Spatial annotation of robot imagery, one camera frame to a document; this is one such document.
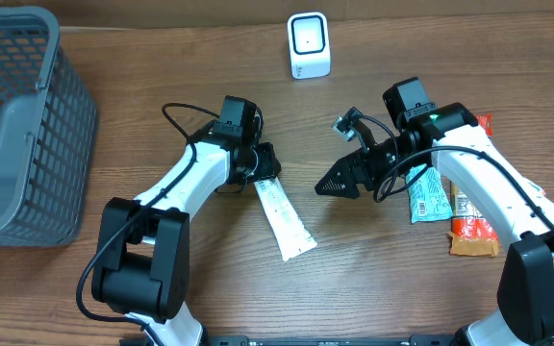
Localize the brown cardboard backdrop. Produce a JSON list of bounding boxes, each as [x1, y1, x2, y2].
[[0, 0, 554, 29]]

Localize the teal snack packet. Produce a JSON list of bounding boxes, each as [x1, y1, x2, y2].
[[405, 164, 453, 223]]

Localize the white tube with gold cap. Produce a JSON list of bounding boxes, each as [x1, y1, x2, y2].
[[254, 177, 317, 261]]

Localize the grey plastic shopping basket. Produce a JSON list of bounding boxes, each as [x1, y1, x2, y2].
[[0, 6, 99, 246]]

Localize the white barcode scanner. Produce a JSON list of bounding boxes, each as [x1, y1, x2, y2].
[[287, 12, 331, 80]]

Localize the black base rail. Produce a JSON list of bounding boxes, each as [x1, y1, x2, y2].
[[203, 334, 455, 346]]

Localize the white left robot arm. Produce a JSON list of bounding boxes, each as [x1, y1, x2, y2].
[[82, 141, 281, 345]]

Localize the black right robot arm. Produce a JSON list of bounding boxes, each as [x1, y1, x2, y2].
[[315, 102, 554, 345]]

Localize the orange long noodle packet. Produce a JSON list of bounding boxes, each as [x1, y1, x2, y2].
[[446, 112, 501, 259]]

